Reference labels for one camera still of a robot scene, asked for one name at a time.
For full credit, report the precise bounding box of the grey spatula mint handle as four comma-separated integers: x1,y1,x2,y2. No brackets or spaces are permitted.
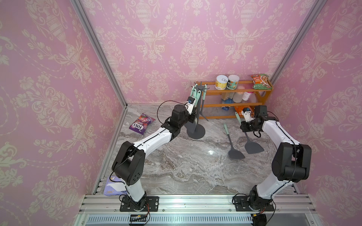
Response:
235,112,264,154
223,123,246,160
200,84,208,115

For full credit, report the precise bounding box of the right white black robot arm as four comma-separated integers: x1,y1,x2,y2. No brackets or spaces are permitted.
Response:
240,105,312,211

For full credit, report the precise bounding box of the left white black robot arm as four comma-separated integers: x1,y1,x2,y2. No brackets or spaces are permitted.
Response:
112,103,197,210

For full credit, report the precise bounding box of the grey utensil rack stand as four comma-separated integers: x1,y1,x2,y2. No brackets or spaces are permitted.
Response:
185,83,206,139

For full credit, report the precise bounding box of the orange snack packet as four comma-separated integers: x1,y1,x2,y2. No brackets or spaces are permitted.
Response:
234,105,254,117

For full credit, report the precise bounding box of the white pink bottle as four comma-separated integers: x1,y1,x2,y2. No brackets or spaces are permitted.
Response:
242,92,252,102

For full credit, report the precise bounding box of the white plastic bottle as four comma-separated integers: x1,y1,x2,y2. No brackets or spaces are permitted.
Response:
232,91,244,103

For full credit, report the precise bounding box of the wooden orange shelf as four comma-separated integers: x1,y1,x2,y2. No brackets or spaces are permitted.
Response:
196,80,273,120

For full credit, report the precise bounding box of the red green snack packet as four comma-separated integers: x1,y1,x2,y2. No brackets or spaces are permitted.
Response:
251,73,272,90

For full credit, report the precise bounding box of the yellow tin can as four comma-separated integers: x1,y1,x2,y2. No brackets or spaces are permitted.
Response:
215,75,229,90

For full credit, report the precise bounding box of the green tin can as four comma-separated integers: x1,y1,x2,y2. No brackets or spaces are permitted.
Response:
227,74,239,90

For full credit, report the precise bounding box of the purple candy bag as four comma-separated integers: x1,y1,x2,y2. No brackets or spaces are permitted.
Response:
129,114,155,135

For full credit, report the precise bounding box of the purple tissue packet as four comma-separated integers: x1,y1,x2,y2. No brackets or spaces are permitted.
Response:
103,175,127,196

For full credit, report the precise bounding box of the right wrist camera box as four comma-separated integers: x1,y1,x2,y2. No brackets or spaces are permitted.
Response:
242,107,254,122

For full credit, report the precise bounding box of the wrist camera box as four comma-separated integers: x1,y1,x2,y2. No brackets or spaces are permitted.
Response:
185,96,196,115
242,107,254,122

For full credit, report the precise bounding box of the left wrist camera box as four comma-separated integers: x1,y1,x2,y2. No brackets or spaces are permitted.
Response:
185,96,196,115

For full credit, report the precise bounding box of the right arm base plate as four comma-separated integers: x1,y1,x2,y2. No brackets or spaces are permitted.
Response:
232,195,275,212

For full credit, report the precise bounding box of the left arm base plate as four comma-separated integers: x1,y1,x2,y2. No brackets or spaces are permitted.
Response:
119,196,159,212

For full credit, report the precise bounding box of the aluminium front rail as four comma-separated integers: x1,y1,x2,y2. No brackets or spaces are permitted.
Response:
74,194,322,226

